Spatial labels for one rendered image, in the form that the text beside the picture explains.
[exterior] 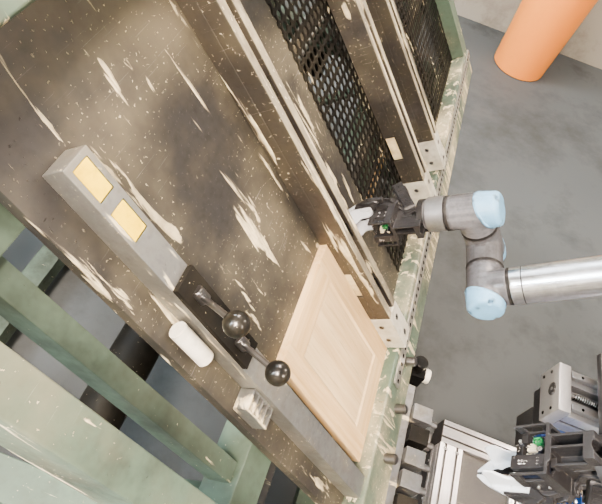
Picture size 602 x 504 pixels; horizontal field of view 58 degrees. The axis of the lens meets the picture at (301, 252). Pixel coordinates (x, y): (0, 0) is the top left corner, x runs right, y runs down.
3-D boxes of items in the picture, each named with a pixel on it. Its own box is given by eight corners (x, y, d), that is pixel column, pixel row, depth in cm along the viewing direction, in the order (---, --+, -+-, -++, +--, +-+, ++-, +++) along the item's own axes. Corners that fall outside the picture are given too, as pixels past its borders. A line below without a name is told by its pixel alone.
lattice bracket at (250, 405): (252, 428, 95) (266, 430, 94) (232, 408, 91) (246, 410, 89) (260, 407, 98) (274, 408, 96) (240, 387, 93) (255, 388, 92)
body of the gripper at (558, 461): (509, 424, 76) (596, 414, 67) (544, 453, 79) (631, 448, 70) (504, 477, 72) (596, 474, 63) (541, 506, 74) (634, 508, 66)
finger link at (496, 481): (459, 459, 81) (514, 456, 74) (483, 478, 83) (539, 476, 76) (456, 479, 79) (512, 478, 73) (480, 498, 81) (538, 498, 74)
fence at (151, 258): (343, 496, 122) (360, 498, 120) (41, 176, 64) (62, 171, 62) (349, 474, 125) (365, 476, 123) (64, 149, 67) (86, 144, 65)
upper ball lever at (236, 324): (194, 309, 80) (240, 349, 70) (180, 293, 78) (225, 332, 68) (213, 291, 81) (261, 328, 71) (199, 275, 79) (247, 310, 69)
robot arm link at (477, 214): (505, 237, 109) (496, 209, 104) (450, 241, 115) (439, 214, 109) (508, 208, 113) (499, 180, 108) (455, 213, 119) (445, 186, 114)
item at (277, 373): (234, 354, 88) (282, 396, 78) (222, 341, 85) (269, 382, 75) (251, 337, 89) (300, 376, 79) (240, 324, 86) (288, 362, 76)
